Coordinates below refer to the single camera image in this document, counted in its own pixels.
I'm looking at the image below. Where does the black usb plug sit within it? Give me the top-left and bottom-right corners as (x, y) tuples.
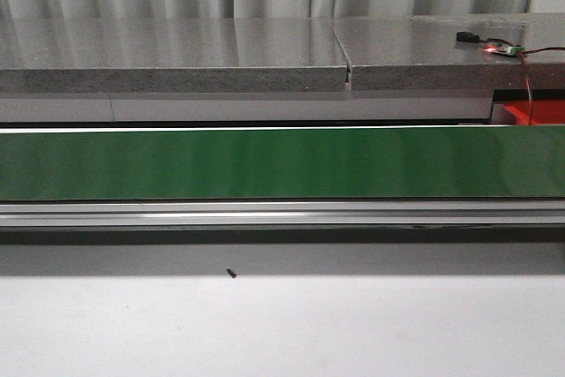
(456, 31), (482, 44)

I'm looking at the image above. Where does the small black screw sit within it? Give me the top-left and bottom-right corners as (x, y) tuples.
(226, 268), (237, 279)

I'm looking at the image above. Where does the grey stone countertop slab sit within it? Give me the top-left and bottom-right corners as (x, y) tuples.
(333, 12), (564, 91)
(1, 18), (348, 94)

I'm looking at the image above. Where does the red and brown wire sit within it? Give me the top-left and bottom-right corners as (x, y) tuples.
(515, 47), (565, 127)

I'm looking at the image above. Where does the aluminium conveyor side rail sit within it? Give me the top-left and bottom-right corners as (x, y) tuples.
(1, 198), (564, 230)

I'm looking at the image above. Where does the small green circuit board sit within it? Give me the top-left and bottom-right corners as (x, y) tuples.
(483, 42), (524, 57)

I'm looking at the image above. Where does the green conveyor belt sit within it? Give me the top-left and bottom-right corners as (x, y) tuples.
(1, 125), (564, 201)

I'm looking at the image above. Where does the grey stone countertop slab right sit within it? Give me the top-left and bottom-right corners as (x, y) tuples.
(333, 12), (564, 91)

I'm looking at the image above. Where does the grey stone countertop slab left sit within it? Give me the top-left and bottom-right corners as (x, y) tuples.
(1, 18), (348, 94)

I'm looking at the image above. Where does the red plastic bin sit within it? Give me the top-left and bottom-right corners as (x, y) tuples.
(504, 100), (565, 125)

